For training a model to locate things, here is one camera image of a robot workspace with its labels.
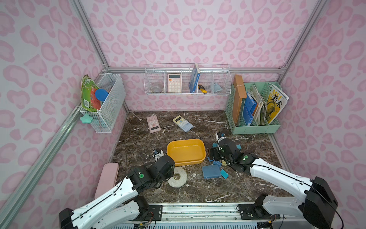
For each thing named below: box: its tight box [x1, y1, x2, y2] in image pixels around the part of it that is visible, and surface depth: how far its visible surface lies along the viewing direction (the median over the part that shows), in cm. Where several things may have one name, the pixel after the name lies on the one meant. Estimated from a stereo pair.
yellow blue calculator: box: [172, 114, 194, 133], surface depth 112 cm
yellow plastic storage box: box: [166, 138, 207, 167], surface depth 98 cm
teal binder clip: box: [220, 168, 229, 179], surface depth 86 cm
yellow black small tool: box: [197, 84, 208, 95], surface depth 95 cm
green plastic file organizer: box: [224, 81, 282, 136], surface depth 102 cm
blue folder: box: [243, 93, 257, 127], surface depth 99 cm
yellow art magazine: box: [265, 83, 288, 125], surface depth 100 cm
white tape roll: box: [167, 166, 188, 188], surface depth 86 cm
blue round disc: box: [94, 88, 109, 102], surface depth 77 cm
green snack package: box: [81, 74, 102, 112], surface depth 72 cm
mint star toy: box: [80, 112, 94, 124], surface depth 64 cm
